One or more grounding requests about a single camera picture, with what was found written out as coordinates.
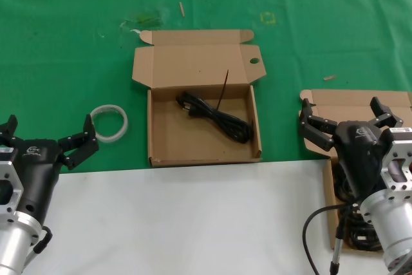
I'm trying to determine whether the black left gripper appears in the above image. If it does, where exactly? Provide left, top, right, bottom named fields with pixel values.
left=0, top=113, right=100, bottom=225

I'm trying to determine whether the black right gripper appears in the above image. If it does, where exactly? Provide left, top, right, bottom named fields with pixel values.
left=297, top=96, right=404, bottom=201

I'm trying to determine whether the black power cable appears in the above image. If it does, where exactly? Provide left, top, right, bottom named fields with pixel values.
left=175, top=69, right=254, bottom=145

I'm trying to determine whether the open cardboard box with hole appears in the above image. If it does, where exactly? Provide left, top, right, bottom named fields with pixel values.
left=131, top=29, right=268, bottom=168

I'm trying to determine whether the clear tape roll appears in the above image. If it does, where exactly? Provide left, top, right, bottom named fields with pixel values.
left=89, top=103, right=130, bottom=144

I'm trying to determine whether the green table cloth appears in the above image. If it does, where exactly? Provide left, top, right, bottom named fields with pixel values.
left=0, top=0, right=412, bottom=175

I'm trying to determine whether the open cardboard box holding cables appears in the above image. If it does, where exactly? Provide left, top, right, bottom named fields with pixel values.
left=299, top=89, right=412, bottom=252

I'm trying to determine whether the pile of black cables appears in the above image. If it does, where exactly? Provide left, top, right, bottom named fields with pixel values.
left=331, top=158, right=386, bottom=252

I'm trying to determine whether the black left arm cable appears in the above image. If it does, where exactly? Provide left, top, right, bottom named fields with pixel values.
left=32, top=225, right=53, bottom=255

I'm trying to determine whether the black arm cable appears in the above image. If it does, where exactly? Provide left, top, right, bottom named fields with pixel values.
left=32, top=225, right=53, bottom=255
left=302, top=203, right=362, bottom=275

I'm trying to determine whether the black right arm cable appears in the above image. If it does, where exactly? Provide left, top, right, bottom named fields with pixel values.
left=302, top=203, right=362, bottom=275

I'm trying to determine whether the silver black cable plug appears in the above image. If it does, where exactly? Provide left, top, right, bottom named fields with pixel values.
left=328, top=210, right=348, bottom=275

